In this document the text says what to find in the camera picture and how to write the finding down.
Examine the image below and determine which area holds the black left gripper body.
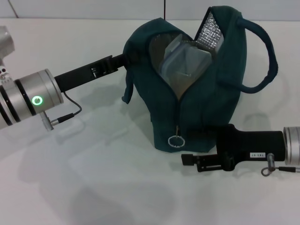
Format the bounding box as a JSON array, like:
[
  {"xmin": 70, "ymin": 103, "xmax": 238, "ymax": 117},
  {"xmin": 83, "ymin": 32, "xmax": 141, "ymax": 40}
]
[{"xmin": 53, "ymin": 54, "xmax": 114, "ymax": 93}]

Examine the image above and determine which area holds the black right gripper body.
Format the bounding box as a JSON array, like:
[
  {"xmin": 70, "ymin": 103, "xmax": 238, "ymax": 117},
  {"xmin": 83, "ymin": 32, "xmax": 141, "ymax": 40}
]
[{"xmin": 215, "ymin": 124, "xmax": 286, "ymax": 171}]

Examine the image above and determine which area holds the teal fabric lunch bag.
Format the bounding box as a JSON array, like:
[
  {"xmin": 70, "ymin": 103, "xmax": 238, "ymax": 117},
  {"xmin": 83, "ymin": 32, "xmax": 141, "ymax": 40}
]
[{"xmin": 121, "ymin": 6, "xmax": 280, "ymax": 153}]

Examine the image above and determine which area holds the clear plastic box blue rim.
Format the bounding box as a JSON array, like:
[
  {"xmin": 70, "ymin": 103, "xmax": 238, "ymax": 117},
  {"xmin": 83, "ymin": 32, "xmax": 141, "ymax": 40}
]
[{"xmin": 160, "ymin": 33, "xmax": 211, "ymax": 82}]

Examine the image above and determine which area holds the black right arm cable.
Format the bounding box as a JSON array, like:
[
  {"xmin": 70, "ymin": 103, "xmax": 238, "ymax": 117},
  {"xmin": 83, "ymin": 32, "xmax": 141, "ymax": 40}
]
[{"xmin": 261, "ymin": 153, "xmax": 300, "ymax": 176}]

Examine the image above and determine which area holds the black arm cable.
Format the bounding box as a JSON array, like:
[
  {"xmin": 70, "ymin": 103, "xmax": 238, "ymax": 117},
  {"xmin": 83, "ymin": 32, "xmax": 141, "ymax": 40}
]
[
  {"xmin": 39, "ymin": 91, "xmax": 83, "ymax": 132},
  {"xmin": 261, "ymin": 153, "xmax": 300, "ymax": 176}
]

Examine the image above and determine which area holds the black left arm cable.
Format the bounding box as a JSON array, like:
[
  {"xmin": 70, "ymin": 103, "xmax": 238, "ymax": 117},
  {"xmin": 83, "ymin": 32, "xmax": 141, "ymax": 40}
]
[{"xmin": 39, "ymin": 91, "xmax": 83, "ymax": 132}]

